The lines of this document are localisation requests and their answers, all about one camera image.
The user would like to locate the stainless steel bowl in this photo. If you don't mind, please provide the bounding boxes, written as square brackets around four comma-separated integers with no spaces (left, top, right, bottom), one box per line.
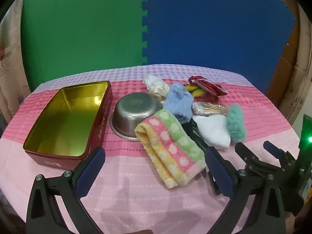
[110,92,163,141]

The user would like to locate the black cloth item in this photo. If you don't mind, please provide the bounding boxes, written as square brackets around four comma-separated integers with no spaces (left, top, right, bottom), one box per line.
[182,121,210,152]

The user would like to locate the red yellow snack packets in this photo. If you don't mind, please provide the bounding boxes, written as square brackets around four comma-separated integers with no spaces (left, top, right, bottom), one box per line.
[184,76,228,103]

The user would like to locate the cream cloth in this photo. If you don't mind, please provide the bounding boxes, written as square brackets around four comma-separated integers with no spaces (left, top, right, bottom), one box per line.
[143,74,170,101]

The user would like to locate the clear toothpick packet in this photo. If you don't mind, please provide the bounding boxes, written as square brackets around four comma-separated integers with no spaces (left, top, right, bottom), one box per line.
[192,102,229,116]

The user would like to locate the blue foam mat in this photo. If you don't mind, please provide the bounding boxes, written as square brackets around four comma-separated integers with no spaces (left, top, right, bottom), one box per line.
[141,0,296,95]

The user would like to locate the green fluffy sock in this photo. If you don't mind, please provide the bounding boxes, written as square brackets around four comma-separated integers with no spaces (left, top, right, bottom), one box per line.
[226,104,246,144]

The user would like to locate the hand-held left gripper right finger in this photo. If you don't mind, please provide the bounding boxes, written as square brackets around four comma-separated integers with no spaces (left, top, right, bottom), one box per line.
[205,147,285,234]

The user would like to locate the beige cardboard box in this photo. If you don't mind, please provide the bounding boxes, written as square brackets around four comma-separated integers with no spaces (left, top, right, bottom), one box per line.
[0,0,32,123]

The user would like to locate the brown cardboard box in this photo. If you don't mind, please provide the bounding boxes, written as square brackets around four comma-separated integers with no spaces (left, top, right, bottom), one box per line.
[265,0,312,126]

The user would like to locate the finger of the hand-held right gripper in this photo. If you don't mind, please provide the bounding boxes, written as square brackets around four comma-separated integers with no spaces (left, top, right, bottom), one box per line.
[235,142,281,179]
[263,141,297,170]

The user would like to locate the striped dotted towel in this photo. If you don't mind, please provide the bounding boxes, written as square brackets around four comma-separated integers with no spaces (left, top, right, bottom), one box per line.
[135,109,207,190]

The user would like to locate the pink checked tablecloth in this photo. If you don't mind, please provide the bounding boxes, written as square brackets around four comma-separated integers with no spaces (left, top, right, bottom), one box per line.
[0,64,307,234]

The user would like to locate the light blue towel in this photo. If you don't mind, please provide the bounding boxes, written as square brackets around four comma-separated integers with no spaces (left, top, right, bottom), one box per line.
[162,82,194,124]

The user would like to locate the red tin box gold inside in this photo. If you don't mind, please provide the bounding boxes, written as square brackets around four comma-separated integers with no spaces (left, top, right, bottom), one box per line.
[23,81,113,171]

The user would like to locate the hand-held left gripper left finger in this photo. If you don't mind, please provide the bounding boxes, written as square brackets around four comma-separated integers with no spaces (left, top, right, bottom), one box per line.
[26,147,106,234]

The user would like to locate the green foam mat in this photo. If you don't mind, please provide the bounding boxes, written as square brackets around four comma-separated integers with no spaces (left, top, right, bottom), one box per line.
[21,0,150,92]

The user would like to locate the white sock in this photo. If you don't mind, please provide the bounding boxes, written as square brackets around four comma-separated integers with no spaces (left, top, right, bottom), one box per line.
[192,114,231,150]

